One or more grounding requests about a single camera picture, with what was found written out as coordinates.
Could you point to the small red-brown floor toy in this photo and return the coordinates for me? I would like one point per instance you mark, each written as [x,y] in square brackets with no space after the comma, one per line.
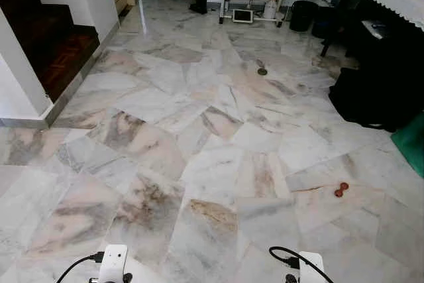
[340,189]

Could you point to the green bag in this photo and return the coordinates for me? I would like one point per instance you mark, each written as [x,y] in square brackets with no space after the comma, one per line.
[412,145]

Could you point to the small dark round floor object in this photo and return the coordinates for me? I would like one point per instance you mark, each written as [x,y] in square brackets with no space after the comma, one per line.
[262,71]

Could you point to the large black bag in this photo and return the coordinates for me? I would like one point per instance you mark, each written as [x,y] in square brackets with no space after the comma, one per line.
[377,84]

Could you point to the dark wooden staircase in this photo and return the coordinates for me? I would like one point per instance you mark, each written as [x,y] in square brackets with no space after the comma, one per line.
[53,44]

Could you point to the black waste bin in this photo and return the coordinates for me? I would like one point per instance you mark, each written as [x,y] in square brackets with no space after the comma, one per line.
[303,16]

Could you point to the small white framed screen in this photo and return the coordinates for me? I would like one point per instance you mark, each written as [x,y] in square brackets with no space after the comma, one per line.
[242,16]

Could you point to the white plastic jug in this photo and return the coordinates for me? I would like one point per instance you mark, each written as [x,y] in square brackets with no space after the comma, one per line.
[270,10]

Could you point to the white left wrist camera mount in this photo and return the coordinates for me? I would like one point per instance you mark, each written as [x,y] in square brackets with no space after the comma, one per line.
[112,262]

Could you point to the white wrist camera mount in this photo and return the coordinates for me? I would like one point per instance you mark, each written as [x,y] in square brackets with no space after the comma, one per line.
[310,268]
[112,262]

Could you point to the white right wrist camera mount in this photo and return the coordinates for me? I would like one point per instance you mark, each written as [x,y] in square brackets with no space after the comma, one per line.
[310,268]

